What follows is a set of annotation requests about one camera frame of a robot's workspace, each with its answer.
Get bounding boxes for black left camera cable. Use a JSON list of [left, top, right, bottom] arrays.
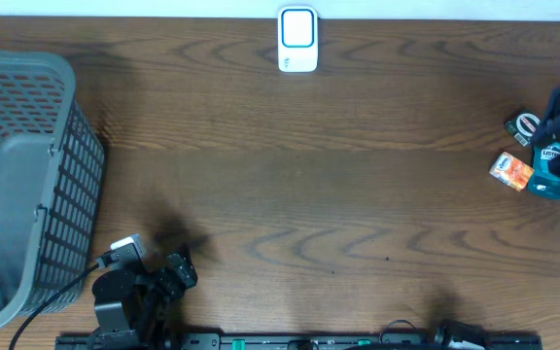
[[7, 262, 101, 350]]

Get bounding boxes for small orange white box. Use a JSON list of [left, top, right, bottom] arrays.
[[489, 152, 534, 192]]

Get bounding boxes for green box with round label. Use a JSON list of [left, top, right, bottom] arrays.
[[505, 110, 541, 147]]

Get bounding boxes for dark grey plastic basket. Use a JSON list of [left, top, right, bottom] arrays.
[[0, 51, 105, 328]]

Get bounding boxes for teal bottle with clear cap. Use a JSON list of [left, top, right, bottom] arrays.
[[528, 143, 560, 199]]

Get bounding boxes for white barcode scanner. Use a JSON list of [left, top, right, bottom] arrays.
[[277, 5, 319, 73]]

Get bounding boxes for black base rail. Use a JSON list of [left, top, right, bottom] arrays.
[[54, 333, 543, 350]]

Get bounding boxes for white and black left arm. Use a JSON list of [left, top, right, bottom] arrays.
[[87, 243, 198, 350]]

